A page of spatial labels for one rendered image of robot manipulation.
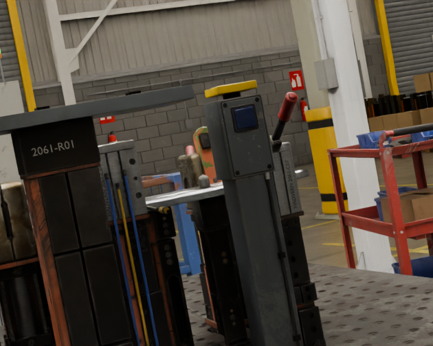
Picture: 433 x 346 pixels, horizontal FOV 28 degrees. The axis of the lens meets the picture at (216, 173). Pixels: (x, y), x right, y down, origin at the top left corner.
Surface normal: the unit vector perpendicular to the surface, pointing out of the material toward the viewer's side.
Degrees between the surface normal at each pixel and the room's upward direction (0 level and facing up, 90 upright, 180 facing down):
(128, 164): 90
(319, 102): 90
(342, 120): 90
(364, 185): 90
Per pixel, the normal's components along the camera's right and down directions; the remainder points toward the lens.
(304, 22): -0.89, 0.18
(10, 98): 0.44, -0.04
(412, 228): 0.16, 0.02
